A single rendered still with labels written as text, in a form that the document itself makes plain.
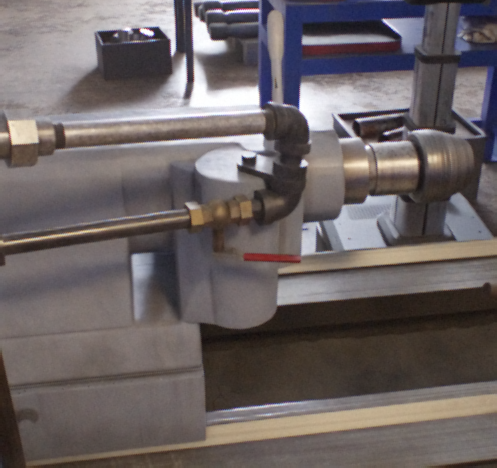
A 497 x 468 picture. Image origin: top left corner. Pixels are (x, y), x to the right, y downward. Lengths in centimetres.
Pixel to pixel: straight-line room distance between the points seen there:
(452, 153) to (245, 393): 46
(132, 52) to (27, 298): 382
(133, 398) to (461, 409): 39
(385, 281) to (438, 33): 112
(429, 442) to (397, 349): 32
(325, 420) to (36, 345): 34
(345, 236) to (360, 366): 127
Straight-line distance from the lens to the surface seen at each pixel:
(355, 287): 118
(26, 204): 82
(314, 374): 119
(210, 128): 68
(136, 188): 81
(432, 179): 92
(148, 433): 90
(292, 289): 116
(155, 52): 463
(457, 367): 123
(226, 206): 72
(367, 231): 248
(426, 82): 222
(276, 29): 84
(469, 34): 305
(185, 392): 86
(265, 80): 323
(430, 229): 241
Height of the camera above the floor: 149
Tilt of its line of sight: 29 degrees down
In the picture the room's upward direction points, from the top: straight up
